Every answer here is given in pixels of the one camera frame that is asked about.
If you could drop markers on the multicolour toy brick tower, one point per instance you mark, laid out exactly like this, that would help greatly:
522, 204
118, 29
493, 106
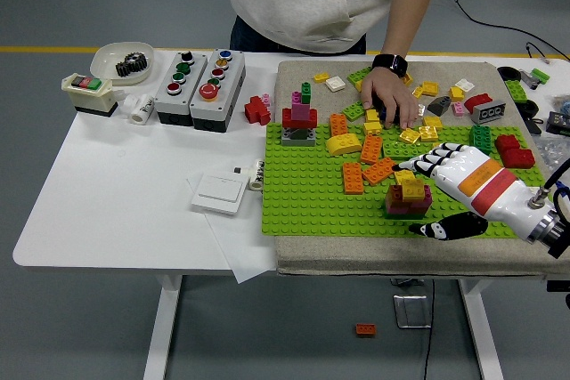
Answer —
300, 119

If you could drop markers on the cream red-green switch box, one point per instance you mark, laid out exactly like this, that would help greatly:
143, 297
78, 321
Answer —
89, 97

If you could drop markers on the lime green 2x4 brick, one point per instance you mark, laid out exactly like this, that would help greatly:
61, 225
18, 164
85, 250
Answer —
358, 75
354, 110

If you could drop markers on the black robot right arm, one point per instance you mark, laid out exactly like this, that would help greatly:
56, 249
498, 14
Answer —
559, 237

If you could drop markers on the dark grey sloped brick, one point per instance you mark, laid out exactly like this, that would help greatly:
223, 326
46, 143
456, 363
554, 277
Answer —
441, 106

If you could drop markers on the pink small toy brick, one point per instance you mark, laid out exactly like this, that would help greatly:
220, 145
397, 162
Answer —
458, 108
266, 99

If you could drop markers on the black metal gear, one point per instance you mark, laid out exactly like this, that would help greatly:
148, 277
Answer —
131, 65

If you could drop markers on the black small part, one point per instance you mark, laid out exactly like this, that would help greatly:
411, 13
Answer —
534, 126

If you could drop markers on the person's left hand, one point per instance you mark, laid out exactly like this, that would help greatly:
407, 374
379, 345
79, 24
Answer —
389, 93

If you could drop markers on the green 2x4 toy brick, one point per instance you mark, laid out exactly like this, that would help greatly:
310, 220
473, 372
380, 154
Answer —
515, 91

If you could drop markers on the black table control box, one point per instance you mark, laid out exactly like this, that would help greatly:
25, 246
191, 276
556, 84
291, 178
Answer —
559, 286

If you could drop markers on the grey emergency stop box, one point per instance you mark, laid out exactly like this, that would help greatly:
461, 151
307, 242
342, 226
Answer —
231, 86

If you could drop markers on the metal floor socket plate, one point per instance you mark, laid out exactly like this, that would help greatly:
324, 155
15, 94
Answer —
412, 311

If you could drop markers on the red curved toy brick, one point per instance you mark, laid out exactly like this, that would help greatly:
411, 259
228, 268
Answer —
478, 101

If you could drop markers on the white wall switch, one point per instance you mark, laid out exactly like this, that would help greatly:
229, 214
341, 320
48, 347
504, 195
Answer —
218, 195

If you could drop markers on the white labelled roll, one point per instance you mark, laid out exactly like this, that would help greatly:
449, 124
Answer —
257, 175

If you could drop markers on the orange 2x4 toy brick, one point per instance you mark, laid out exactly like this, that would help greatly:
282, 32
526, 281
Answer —
378, 171
365, 329
353, 179
372, 149
340, 126

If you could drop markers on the black box device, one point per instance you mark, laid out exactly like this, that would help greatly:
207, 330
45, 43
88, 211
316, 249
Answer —
559, 121

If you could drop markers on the small grey white adapter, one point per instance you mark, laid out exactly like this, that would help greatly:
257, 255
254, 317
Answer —
238, 170

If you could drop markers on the green toy baseplate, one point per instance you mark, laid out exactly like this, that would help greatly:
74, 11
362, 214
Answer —
311, 202

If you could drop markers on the orange 2x2 toy brick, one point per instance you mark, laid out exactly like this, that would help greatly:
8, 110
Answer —
412, 188

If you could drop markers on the grey bracket under table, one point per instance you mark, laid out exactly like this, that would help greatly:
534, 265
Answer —
407, 282

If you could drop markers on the white square toy tile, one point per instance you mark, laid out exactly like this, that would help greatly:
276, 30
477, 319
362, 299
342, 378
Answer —
421, 109
335, 84
464, 84

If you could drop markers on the clear toy tile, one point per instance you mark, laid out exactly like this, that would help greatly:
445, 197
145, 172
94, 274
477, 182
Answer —
323, 133

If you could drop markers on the dark green tall toy brick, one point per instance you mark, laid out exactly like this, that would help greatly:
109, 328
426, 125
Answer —
482, 139

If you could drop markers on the person's left forearm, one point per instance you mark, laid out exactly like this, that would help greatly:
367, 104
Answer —
407, 15

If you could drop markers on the red toy brick cluster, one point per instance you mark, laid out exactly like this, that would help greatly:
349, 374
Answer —
256, 110

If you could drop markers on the lime green flat plate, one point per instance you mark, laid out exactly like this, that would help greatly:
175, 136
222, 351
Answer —
403, 149

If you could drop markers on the magenta 2x2 toy brick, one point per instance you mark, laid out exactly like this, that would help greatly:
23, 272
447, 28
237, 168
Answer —
427, 203

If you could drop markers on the white pipe fitting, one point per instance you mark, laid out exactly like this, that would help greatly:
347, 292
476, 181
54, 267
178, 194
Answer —
140, 108

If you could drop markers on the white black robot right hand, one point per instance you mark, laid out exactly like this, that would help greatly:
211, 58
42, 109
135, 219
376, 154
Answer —
485, 184

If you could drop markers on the white plastic bowl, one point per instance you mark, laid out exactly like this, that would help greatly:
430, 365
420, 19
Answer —
104, 64

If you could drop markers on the clear plastic bag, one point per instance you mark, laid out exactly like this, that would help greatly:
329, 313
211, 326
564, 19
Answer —
552, 151

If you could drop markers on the blue 2x2 toy brick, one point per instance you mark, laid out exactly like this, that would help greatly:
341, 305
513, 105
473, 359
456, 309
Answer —
377, 106

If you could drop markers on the plastic bag with blue parts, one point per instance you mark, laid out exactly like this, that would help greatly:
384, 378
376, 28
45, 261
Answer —
563, 104

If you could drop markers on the lime green narrow brick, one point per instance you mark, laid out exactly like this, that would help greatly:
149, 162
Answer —
539, 75

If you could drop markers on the grey four-button control box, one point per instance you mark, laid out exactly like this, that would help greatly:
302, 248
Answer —
171, 106

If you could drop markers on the silver metal part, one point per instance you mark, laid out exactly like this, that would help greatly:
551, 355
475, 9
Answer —
529, 78

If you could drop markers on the brown pink green brick stack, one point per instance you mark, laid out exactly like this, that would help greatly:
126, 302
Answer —
394, 202

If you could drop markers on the white table leg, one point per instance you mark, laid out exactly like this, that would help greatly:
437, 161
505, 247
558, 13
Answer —
162, 331
478, 331

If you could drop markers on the yellow small toy plate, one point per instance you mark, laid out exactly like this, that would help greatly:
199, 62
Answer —
321, 77

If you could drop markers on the grey toy brick with holes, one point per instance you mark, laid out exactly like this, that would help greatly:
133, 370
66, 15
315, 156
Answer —
490, 113

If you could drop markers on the yellow curved toy brick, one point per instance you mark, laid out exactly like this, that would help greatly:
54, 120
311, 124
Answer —
345, 145

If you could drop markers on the white paper sheet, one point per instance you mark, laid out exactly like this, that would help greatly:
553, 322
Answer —
240, 255

